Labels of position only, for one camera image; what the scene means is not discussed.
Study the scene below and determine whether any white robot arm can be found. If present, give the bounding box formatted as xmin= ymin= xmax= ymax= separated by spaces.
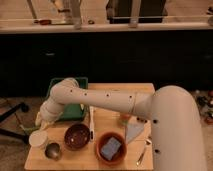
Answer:
xmin=36 ymin=78 xmax=207 ymax=171

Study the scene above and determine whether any white paper cup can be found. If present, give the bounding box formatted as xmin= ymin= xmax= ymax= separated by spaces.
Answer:
xmin=29 ymin=130 xmax=48 ymax=148

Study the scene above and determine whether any small metal cup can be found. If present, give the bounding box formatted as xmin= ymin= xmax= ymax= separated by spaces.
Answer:
xmin=45 ymin=143 xmax=62 ymax=160

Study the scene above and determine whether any black office chair base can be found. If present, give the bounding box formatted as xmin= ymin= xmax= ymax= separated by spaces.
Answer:
xmin=0 ymin=101 xmax=30 ymax=144

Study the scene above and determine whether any green plastic tray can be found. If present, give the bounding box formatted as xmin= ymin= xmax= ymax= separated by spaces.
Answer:
xmin=46 ymin=77 xmax=88 ymax=121

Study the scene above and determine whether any dark purple bowl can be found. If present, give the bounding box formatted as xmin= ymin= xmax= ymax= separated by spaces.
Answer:
xmin=64 ymin=123 xmax=90 ymax=151

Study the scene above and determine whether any blue sponge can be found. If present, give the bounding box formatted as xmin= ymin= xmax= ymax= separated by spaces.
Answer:
xmin=101 ymin=137 xmax=121 ymax=160

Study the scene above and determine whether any orange peach fruit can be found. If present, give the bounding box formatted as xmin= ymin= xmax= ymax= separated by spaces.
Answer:
xmin=120 ymin=113 xmax=131 ymax=122

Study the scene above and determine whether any orange terracotta bowl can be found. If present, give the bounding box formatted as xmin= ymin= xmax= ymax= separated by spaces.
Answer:
xmin=95 ymin=132 xmax=127 ymax=166

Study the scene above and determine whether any grey cloth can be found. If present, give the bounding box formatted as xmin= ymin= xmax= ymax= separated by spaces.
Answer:
xmin=125 ymin=123 xmax=144 ymax=144

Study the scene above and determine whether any brown and white block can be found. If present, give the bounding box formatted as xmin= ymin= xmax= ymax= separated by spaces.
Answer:
xmin=136 ymin=117 xmax=148 ymax=123

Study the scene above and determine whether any silver fork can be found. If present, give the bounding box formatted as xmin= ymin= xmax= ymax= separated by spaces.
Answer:
xmin=136 ymin=139 xmax=152 ymax=166

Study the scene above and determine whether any white handled knife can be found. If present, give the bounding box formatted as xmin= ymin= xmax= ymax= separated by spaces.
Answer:
xmin=89 ymin=106 xmax=94 ymax=141

